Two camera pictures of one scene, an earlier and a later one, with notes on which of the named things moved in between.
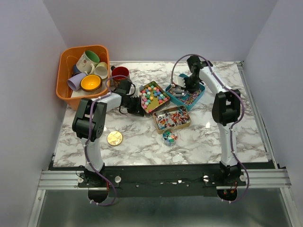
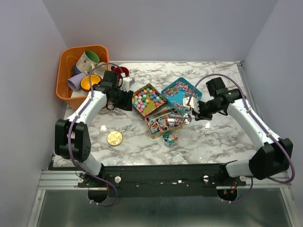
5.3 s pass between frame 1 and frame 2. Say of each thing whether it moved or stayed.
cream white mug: stayed
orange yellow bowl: stayed
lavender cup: stayed
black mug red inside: stayed
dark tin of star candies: moved
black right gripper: moved
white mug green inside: stayed
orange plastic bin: stayed
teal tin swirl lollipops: moved
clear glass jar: stayed
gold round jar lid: stayed
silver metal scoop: moved
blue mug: stayed
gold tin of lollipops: moved
